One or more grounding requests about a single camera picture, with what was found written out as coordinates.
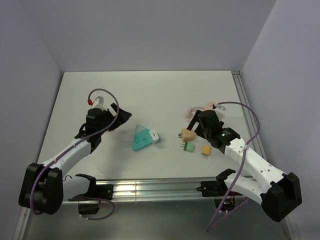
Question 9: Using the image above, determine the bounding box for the white plug adapter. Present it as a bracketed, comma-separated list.
[149, 129, 160, 144]

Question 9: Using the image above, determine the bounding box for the aluminium rail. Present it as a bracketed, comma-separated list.
[231, 70, 267, 161]
[96, 177, 216, 203]

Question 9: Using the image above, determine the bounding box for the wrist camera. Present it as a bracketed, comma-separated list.
[212, 103, 226, 121]
[87, 96, 108, 111]

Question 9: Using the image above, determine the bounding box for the teal triangular power strip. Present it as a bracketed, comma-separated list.
[132, 124, 153, 152]

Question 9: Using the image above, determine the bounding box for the aluminium front rail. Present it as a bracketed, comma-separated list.
[96, 177, 216, 203]

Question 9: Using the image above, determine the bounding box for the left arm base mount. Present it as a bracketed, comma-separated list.
[77, 184, 115, 218]

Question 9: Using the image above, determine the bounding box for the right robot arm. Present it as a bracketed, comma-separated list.
[187, 110, 302, 222]

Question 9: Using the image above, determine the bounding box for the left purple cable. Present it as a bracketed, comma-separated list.
[29, 88, 120, 221]

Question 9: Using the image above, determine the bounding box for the beige plug adapter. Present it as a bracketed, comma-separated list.
[178, 128, 196, 143]

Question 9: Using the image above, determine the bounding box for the orange plug adapter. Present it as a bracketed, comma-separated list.
[201, 145, 212, 158]

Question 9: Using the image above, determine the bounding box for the pink round power strip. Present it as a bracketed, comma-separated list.
[184, 101, 216, 123]

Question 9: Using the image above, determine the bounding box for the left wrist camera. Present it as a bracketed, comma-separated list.
[87, 96, 108, 111]

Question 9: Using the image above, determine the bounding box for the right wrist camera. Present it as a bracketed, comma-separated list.
[212, 103, 226, 121]

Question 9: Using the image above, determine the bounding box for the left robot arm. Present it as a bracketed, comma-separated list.
[18, 103, 132, 215]

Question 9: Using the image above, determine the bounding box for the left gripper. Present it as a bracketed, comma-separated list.
[97, 103, 132, 135]

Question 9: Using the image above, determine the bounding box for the green plug adapter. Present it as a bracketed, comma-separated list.
[181, 142, 195, 153]

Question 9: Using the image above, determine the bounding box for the aluminium right rail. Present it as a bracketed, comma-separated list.
[231, 70, 267, 161]

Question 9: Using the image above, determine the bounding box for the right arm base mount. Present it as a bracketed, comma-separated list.
[196, 180, 241, 212]

